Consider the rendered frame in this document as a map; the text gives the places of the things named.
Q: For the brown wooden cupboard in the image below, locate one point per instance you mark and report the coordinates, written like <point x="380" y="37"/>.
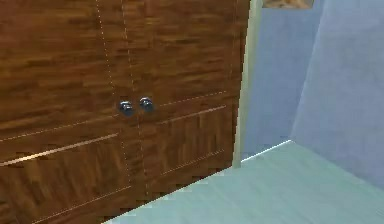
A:
<point x="66" y="66"/>

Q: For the framed wall picture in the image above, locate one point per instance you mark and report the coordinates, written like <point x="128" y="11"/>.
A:
<point x="287" y="3"/>

